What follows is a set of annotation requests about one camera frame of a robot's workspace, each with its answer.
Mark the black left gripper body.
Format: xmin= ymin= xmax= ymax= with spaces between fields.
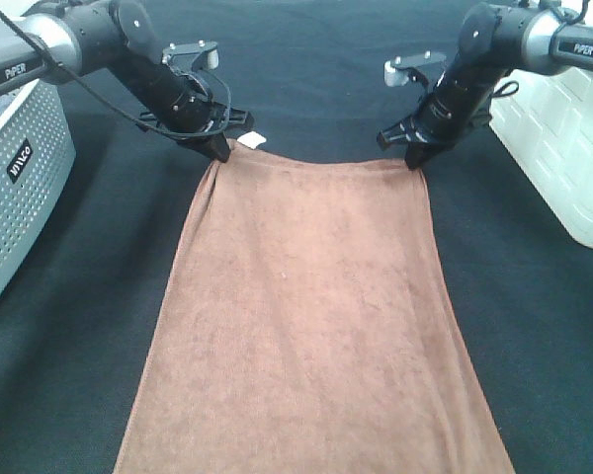
xmin=137 ymin=96 xmax=254 ymax=148

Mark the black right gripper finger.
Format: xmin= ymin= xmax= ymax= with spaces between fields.
xmin=404 ymin=143 xmax=443 ymax=170

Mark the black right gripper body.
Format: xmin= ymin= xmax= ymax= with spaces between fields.
xmin=377 ymin=111 xmax=474 ymax=150

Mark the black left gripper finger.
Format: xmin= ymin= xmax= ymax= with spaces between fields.
xmin=197 ymin=136 xmax=230 ymax=163

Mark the brown towel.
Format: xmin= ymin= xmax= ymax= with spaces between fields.
xmin=115 ymin=141 xmax=513 ymax=473

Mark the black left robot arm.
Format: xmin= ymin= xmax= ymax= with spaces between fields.
xmin=0 ymin=1 xmax=254 ymax=162

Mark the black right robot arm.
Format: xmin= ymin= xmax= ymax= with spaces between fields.
xmin=377 ymin=1 xmax=593 ymax=170

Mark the white plastic storage bin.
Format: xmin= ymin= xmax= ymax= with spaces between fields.
xmin=490 ymin=68 xmax=593 ymax=248

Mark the white perforated laundry basket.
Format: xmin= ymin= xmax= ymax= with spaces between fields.
xmin=0 ymin=80 xmax=75 ymax=295

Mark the black table cloth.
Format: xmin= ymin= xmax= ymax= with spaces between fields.
xmin=0 ymin=1 xmax=593 ymax=473

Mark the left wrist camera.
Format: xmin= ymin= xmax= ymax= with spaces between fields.
xmin=161 ymin=39 xmax=219 ymax=73

